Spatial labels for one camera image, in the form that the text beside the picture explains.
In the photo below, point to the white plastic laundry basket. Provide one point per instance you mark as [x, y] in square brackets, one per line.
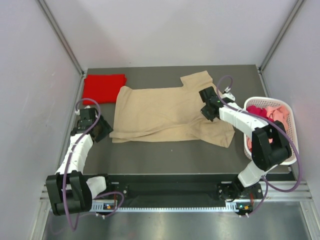
[265, 102]

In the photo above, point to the beige t shirt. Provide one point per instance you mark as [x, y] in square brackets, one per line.
[171, 114]

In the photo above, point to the pink t shirt in basket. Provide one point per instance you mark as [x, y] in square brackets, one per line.
[282, 114]

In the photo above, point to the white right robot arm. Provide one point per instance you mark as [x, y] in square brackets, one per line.
[270, 146]

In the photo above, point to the aluminium corner post left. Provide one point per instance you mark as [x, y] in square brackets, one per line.
[44, 7]

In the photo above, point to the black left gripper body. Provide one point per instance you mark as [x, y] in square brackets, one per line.
[104, 128]

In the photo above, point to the slotted grey cable duct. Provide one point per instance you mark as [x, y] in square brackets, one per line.
[108, 206]

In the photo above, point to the folded red t shirt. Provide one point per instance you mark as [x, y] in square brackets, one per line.
[104, 89]

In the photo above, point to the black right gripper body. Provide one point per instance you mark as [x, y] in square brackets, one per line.
[204, 110]

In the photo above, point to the crimson t shirt in basket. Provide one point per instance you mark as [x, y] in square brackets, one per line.
[262, 112]

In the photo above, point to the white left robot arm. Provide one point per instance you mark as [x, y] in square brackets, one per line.
[68, 187]

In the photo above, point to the aluminium corner post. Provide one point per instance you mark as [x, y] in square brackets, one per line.
[293, 13]
[44, 7]

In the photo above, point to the aluminium frame rail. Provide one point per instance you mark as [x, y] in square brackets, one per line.
[279, 191]

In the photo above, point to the aluminium corner post right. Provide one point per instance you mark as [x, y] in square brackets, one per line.
[293, 13]

